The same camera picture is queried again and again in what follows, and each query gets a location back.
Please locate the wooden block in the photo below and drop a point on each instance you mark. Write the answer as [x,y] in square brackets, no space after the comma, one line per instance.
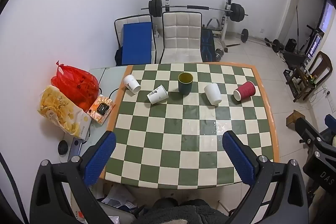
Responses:
[295,119]

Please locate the dumbbell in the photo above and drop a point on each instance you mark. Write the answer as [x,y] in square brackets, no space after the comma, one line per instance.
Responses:
[220,53]

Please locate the black round lid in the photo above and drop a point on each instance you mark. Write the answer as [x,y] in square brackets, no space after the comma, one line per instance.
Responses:
[63,147]

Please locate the white printed paper cup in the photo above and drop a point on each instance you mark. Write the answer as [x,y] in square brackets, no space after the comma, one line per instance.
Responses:
[157,94]
[132,84]

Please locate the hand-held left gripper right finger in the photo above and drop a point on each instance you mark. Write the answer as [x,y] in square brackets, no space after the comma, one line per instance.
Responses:
[239,158]

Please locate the dark fleece clothing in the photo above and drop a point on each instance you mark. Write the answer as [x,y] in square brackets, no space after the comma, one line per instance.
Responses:
[181,213]

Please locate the plain white paper cup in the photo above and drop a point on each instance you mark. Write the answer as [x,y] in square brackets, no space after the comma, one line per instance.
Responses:
[213,93]

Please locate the chair with blue cushion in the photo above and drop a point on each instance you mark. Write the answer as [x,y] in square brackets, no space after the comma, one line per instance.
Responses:
[136,41]

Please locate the brown wooden chair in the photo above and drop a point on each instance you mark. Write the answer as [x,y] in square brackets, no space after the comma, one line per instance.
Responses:
[313,74]

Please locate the yellow snack bag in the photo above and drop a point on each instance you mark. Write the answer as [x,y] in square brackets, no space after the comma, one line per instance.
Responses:
[61,111]

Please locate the white door frame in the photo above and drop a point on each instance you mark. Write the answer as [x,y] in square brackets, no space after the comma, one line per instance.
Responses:
[294,1]

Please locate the orange packet with black window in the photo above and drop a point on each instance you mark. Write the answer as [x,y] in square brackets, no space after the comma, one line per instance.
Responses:
[101,109]

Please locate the barbell with black plates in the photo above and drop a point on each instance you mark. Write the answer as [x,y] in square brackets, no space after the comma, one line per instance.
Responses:
[195,7]

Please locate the small barbell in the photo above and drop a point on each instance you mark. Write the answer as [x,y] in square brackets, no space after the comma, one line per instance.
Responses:
[260,39]

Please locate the black low shelf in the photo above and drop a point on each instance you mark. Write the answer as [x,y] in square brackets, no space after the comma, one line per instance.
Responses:
[294,79]

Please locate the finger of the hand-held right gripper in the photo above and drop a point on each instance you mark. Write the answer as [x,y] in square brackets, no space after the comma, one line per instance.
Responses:
[308,129]
[331,121]

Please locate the scattered paper sheets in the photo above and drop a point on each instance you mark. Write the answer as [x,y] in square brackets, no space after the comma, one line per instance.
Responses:
[118,197]

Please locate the black speaker box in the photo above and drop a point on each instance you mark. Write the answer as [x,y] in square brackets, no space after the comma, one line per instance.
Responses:
[290,45]

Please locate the white padded chair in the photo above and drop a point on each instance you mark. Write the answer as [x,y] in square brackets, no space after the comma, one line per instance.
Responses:
[181,37]

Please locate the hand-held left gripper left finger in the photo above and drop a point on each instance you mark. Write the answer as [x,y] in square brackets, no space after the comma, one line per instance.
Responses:
[101,158]

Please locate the white weight rack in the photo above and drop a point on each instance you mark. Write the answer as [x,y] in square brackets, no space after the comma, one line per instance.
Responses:
[227,14]

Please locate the red plastic bag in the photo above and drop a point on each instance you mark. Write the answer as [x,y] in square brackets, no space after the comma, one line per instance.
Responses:
[76,85]

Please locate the black exercise machine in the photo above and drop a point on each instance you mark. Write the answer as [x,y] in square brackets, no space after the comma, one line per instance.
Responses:
[305,48]

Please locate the dark green cup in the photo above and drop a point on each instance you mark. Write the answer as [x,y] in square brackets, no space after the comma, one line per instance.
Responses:
[185,86]

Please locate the red ribbed paper cup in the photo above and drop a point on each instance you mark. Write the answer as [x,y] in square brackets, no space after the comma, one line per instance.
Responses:
[245,91]

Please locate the dark blue weight bench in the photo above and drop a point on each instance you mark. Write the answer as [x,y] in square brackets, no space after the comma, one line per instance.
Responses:
[207,45]

